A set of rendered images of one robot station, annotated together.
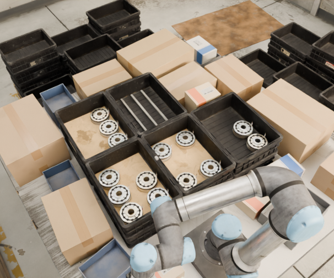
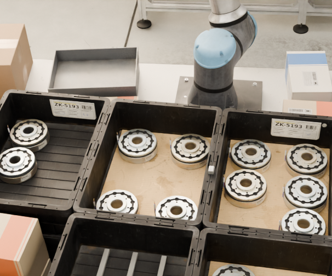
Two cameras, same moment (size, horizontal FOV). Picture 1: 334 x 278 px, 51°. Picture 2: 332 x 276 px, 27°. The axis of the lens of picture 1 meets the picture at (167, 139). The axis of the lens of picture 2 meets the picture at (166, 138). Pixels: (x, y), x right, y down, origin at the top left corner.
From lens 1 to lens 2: 2.01 m
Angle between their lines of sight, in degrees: 78
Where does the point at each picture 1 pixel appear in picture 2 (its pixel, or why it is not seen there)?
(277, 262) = (167, 72)
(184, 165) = (162, 179)
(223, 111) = not seen: outside the picture
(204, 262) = (249, 102)
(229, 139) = (53, 171)
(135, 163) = not seen: hidden behind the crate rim
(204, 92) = not seen: outside the picture
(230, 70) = not seen: outside the picture
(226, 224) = (215, 40)
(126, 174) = (265, 225)
